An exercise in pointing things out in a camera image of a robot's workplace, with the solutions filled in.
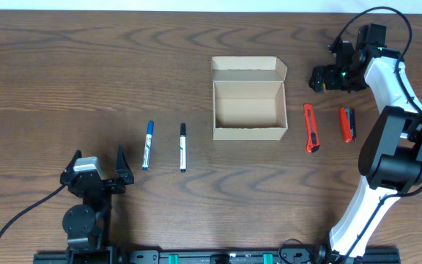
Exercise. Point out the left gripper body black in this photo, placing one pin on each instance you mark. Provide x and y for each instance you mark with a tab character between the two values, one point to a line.
101	184

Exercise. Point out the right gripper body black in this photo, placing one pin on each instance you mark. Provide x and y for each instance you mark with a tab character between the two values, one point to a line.
321	78

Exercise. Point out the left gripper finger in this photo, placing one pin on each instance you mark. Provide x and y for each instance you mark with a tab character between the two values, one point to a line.
122	168
70	166

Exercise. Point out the red and black stapler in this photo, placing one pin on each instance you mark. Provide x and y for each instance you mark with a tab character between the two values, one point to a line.
347	124

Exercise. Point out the blue whiteboard marker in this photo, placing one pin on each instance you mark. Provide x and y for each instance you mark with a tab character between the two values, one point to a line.
147	146

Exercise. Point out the red utility knife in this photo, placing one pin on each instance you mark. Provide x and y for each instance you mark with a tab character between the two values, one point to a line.
313	141

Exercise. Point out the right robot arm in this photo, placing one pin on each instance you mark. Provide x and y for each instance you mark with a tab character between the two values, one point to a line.
390	161

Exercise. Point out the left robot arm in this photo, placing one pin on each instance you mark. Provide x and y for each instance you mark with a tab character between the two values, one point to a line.
88	225

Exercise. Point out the black whiteboard marker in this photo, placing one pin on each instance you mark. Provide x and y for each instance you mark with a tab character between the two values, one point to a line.
182	145

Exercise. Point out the cardboard box with open lid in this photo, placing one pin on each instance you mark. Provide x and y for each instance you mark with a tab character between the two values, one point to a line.
249	99

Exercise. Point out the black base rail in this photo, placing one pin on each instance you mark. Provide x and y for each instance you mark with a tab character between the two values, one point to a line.
287	255

